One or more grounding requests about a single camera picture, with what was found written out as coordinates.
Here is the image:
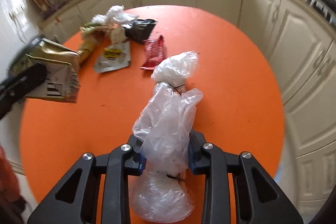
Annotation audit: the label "black gas stove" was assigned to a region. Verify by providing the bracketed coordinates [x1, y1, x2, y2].
[306, 0, 335, 27]

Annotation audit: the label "cream lower cabinets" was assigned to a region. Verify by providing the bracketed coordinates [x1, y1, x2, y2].
[41, 0, 335, 211]

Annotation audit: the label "green wrapper scrap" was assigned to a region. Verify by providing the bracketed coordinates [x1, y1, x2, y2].
[77, 23, 112, 66]

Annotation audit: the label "person's left hand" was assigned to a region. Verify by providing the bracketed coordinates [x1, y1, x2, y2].
[0, 147, 21, 202]

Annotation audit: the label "green gold snack package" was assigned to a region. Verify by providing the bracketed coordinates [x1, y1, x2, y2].
[7, 36, 80, 103]

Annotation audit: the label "grey yellow snack pouch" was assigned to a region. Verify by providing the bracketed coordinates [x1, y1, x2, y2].
[94, 41, 131, 73]

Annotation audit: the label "red snack wrapper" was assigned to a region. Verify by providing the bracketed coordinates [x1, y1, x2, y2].
[141, 35, 166, 70]

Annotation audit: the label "white plastic bag bundle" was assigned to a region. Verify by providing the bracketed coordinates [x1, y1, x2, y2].
[130, 51, 203, 223]

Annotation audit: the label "white plastic ball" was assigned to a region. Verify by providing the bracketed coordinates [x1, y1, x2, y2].
[90, 5, 138, 45]

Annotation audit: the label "orange round table cloth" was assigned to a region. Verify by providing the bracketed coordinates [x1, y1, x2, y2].
[21, 6, 284, 223]

